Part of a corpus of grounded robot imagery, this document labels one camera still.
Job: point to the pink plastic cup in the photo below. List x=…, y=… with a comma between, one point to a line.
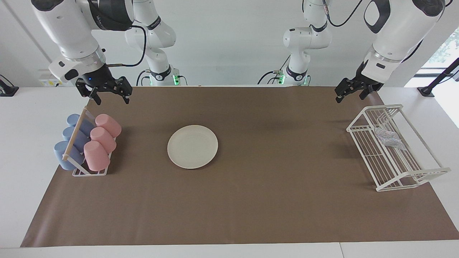
x=109, y=125
x=96, y=157
x=104, y=139

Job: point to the white wall socket box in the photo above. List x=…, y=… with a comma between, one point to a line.
x=48, y=79

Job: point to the blue plastic cup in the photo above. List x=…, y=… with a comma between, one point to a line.
x=79, y=138
x=85, y=124
x=61, y=154

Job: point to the cream round plate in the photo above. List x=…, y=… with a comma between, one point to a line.
x=192, y=147

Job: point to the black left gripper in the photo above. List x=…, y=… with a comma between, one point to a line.
x=360, y=83

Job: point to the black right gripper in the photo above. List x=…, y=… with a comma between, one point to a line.
x=98, y=79

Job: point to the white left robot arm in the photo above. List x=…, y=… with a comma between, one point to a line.
x=401, y=32

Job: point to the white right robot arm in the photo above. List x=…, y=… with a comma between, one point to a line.
x=64, y=28

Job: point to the clear plastic wrapper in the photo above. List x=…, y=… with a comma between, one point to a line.
x=389, y=139

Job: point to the brown paper table mat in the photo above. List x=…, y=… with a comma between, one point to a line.
x=251, y=208

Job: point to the wooden white cup rack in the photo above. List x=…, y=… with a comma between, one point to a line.
x=73, y=138

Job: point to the black angled stand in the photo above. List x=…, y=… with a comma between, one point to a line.
x=439, y=77

